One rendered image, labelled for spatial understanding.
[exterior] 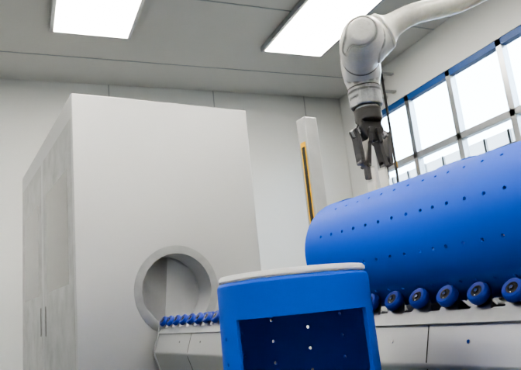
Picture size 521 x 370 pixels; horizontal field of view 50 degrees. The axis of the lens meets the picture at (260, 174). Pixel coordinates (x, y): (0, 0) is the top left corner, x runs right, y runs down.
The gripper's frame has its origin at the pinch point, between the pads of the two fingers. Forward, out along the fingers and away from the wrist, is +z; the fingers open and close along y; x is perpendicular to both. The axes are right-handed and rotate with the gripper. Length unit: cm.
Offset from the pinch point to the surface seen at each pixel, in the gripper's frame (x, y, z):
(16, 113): -448, 38, -177
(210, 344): -75, 19, 40
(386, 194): 18.7, 15.3, 8.0
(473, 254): 41, 18, 24
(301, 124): -65, -24, -40
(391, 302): 16.7, 16.6, 31.4
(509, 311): 45, 16, 34
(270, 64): -343, -192, -213
